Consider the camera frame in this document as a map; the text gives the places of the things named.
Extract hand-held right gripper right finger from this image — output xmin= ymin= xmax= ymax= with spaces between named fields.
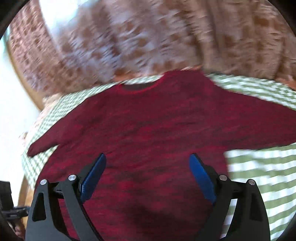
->
xmin=189 ymin=153 xmax=271 ymax=241

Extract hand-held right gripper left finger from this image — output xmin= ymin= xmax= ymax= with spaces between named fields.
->
xmin=25 ymin=152 xmax=107 ymax=241

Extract red knitted sweater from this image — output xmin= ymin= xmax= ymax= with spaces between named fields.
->
xmin=27 ymin=70 xmax=296 ymax=241

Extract wooden leg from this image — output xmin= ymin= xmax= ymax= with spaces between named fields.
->
xmin=18 ymin=177 xmax=34 ymax=209

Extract green checked cloth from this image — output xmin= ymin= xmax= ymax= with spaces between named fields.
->
xmin=21 ymin=73 xmax=296 ymax=241

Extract brown floral curtain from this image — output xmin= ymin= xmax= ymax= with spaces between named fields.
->
xmin=8 ymin=0 xmax=296 ymax=98

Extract wooden frame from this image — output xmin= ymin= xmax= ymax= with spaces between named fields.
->
xmin=7 ymin=39 xmax=45 ymax=110

